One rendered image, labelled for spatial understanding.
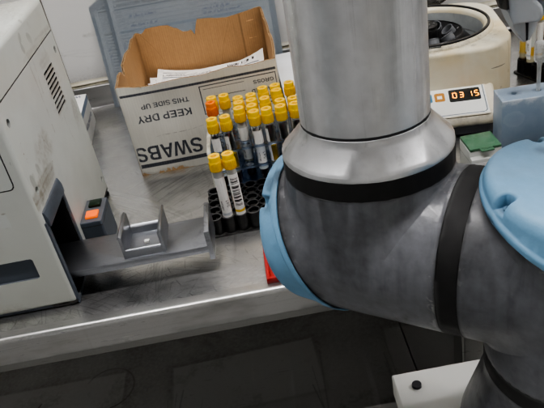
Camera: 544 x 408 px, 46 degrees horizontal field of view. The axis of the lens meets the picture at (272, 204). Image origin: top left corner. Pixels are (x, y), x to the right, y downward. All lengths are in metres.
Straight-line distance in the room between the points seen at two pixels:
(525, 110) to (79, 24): 0.83
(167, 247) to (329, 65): 0.45
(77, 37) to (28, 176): 0.63
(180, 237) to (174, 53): 0.54
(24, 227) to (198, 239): 0.19
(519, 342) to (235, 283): 0.41
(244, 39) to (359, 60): 0.87
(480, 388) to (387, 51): 0.25
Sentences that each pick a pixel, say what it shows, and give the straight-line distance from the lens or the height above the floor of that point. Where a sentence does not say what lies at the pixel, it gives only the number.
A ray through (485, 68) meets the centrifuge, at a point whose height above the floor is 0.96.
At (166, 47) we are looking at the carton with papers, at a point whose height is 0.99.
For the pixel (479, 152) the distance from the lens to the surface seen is 0.83.
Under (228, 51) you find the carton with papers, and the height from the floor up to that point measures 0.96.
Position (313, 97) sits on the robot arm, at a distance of 0.40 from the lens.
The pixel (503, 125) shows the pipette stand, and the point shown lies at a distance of 0.88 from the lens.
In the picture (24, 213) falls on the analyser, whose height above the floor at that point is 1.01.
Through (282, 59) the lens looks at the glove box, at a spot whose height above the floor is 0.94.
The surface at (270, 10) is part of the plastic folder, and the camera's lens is 1.26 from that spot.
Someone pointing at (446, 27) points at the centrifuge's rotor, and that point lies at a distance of 1.12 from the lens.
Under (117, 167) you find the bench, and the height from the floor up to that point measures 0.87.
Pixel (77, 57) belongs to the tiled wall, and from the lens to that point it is 1.35.
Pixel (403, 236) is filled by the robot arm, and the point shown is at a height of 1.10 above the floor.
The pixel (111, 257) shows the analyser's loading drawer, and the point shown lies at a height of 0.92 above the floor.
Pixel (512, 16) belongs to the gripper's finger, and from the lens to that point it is 0.88.
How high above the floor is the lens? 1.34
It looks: 32 degrees down
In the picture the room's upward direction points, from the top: 11 degrees counter-clockwise
